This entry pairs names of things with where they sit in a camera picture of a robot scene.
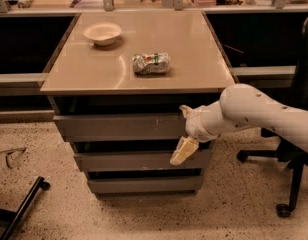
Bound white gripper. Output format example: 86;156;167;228
170;105;217;166

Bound grey top drawer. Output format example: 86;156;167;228
54;113;186;143

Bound grey drawer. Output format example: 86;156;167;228
54;113;186;143
74;149;212;172
88;176;203;194

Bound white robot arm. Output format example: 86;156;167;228
170;84;308;166

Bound grey drawer cabinet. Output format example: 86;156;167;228
41;10;234;196

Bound grey bottom drawer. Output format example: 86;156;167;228
88;176;203;194

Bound grey middle drawer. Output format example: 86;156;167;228
74;149;212;172

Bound crushed silver green can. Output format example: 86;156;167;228
132;53;170;75

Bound black office chair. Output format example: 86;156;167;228
237;17;308;217

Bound white paper bowl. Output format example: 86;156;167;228
83;22;122;46

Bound black chair base leg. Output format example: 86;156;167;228
0;176;50;240

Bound thin cable on floor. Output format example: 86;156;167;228
0;146;27;170

